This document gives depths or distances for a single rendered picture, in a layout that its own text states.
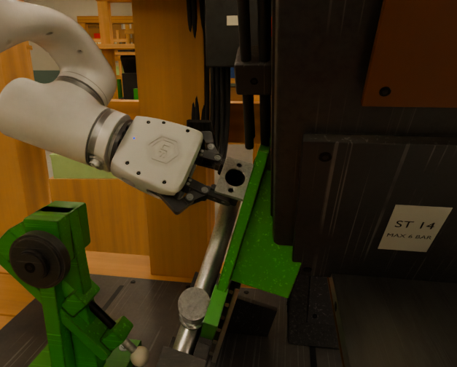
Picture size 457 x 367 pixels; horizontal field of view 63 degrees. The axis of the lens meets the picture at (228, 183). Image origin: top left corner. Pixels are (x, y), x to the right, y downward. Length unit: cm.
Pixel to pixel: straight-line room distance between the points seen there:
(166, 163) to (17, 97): 21
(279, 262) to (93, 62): 36
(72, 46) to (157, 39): 26
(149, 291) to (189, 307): 38
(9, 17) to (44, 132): 14
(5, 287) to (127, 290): 29
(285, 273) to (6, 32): 39
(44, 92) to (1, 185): 50
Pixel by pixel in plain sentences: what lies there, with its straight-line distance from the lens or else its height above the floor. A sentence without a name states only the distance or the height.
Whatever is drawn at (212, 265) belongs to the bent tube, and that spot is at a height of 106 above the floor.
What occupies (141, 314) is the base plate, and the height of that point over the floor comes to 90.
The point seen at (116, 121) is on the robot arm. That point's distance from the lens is 51.
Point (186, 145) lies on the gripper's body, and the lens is 50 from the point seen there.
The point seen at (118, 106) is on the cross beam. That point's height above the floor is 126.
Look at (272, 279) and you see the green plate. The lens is 44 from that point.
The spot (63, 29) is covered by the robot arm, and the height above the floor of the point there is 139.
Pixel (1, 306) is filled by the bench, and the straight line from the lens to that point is 93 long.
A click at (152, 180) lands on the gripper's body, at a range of 48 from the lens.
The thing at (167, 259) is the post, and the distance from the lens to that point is 89.
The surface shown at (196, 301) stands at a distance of 46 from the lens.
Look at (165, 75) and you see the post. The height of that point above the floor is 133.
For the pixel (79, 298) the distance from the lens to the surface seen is 57.
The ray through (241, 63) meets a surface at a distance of 34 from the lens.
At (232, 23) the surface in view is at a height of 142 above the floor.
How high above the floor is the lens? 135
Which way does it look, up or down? 18 degrees down
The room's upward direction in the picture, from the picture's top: straight up
